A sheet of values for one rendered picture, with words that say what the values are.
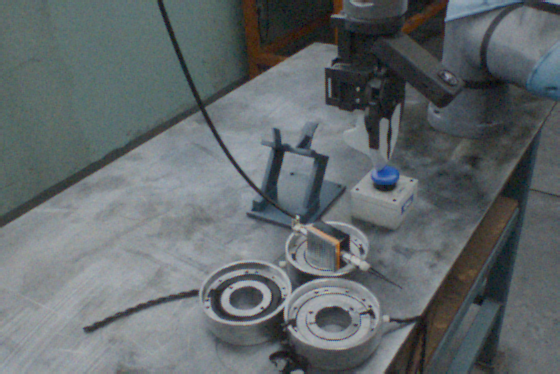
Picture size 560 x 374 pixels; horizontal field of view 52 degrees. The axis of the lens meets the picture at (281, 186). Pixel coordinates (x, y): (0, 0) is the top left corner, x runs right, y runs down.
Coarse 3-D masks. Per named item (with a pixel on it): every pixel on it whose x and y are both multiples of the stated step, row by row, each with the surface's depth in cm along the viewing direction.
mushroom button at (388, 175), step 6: (384, 168) 80; (390, 168) 80; (372, 174) 79; (378, 174) 79; (384, 174) 78; (390, 174) 78; (396, 174) 78; (372, 180) 79; (378, 180) 78; (384, 180) 78; (390, 180) 78; (396, 180) 78
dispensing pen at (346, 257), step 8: (296, 216) 72; (296, 224) 72; (304, 224) 72; (312, 224) 69; (320, 224) 69; (328, 224) 69; (296, 232) 72; (304, 232) 71; (328, 232) 68; (336, 232) 68; (344, 240) 67; (344, 248) 68; (344, 256) 67; (352, 256) 66; (344, 264) 69; (352, 264) 66; (360, 264) 65; (368, 264) 65; (376, 272) 64
